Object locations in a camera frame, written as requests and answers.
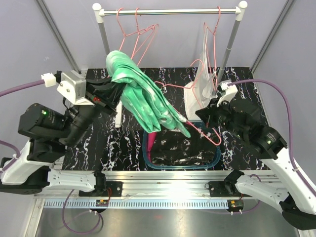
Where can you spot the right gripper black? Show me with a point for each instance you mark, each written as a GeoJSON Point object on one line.
{"type": "Point", "coordinates": [212, 110]}

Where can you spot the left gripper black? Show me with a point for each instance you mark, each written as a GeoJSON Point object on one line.
{"type": "Point", "coordinates": [105, 94]}

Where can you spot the green white tie-dye trousers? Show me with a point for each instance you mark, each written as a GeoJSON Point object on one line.
{"type": "Point", "coordinates": [142, 97]}

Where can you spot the black white patterned trousers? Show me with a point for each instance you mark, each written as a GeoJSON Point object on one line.
{"type": "Point", "coordinates": [172, 148]}

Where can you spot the magenta pink trousers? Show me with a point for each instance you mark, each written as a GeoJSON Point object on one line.
{"type": "Point", "coordinates": [151, 141]}

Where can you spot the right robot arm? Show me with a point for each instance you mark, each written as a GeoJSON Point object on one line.
{"type": "Point", "coordinates": [241, 118]}

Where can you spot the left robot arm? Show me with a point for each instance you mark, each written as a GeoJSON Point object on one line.
{"type": "Point", "coordinates": [50, 134]}

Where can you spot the black marble pattern mat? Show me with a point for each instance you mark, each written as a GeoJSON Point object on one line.
{"type": "Point", "coordinates": [107, 148]}

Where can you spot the blue transparent plastic bin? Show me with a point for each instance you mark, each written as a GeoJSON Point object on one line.
{"type": "Point", "coordinates": [199, 124]}

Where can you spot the white grey clothes rack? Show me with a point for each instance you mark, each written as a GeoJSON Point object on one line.
{"type": "Point", "coordinates": [239, 11]}

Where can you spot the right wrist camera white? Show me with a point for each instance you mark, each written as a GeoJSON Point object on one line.
{"type": "Point", "coordinates": [226, 92]}

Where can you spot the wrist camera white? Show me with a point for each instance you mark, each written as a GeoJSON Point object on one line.
{"type": "Point", "coordinates": [71, 85]}
{"type": "Point", "coordinates": [226, 92]}

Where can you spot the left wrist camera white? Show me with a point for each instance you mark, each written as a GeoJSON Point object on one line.
{"type": "Point", "coordinates": [71, 85]}

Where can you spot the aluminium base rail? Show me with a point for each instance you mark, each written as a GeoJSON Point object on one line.
{"type": "Point", "coordinates": [153, 190]}

